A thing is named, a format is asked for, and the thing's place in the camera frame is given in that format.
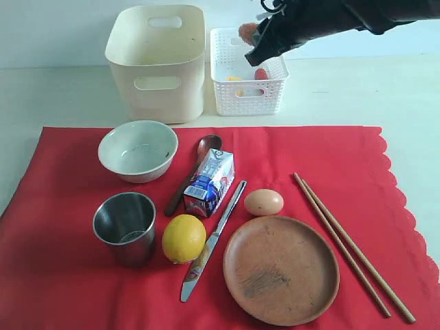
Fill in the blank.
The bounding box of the wooden chopstick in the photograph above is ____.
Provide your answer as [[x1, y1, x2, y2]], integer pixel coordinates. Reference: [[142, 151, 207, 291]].
[[298, 179, 416, 324], [292, 173, 391, 318]]

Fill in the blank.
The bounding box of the red sausage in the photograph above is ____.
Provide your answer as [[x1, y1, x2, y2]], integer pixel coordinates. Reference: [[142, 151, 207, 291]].
[[254, 68, 269, 80]]

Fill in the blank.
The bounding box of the orange fried chicken piece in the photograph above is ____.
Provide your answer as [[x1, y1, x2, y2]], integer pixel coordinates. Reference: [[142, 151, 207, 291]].
[[238, 23, 258, 46]]

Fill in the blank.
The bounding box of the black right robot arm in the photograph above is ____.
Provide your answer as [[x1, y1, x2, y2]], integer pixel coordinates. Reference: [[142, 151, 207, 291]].
[[241, 0, 439, 67]]

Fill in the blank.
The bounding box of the stainless steel cup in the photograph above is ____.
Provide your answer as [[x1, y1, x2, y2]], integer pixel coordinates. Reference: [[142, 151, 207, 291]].
[[92, 191, 157, 267]]

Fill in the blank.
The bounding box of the left wooden chopstick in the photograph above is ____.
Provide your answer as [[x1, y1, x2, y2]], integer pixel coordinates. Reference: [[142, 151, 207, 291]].
[[292, 173, 391, 318]]

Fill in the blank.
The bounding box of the blue white milk carton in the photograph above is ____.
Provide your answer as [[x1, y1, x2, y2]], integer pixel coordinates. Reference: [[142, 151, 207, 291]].
[[183, 148, 235, 218]]

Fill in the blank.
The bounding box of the large cream plastic bin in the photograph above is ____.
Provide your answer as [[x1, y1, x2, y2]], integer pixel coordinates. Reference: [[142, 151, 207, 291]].
[[104, 5, 206, 124]]

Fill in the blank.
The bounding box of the steel table knife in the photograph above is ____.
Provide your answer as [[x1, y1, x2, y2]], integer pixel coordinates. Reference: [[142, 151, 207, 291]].
[[180, 180, 248, 303]]

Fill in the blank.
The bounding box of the brown wooden plate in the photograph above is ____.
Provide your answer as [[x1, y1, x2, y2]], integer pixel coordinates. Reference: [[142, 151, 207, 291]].
[[223, 215, 340, 327]]

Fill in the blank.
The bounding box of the dark wooden spoon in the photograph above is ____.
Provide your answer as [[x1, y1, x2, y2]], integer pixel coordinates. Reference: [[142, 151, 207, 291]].
[[164, 135, 222, 217]]

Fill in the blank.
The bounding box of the brown egg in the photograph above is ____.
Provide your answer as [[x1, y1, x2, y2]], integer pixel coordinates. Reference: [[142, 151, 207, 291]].
[[244, 189, 284, 217]]

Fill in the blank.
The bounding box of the white ceramic bowl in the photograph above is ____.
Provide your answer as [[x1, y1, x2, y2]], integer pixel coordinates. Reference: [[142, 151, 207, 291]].
[[98, 120, 179, 184]]

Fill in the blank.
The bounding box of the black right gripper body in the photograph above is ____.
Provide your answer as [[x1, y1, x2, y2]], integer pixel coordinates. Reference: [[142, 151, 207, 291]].
[[256, 0, 365, 52]]

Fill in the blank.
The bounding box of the red table cloth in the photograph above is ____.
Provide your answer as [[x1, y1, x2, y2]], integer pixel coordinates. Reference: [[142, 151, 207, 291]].
[[1, 126, 439, 329]]

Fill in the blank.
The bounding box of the small white perforated basket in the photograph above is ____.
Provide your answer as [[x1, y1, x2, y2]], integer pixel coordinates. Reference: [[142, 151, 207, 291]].
[[210, 27, 289, 116]]

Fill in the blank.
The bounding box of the yellow lemon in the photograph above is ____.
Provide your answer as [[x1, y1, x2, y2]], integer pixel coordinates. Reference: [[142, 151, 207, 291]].
[[162, 214, 206, 264]]

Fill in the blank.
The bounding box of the yellow cheese wedge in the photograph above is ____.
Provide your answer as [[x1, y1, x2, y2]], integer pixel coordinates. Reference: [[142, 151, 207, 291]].
[[226, 76, 244, 98]]

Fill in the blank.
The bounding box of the right wooden chopstick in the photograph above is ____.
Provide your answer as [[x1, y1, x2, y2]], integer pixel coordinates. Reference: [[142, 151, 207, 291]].
[[298, 179, 416, 324]]

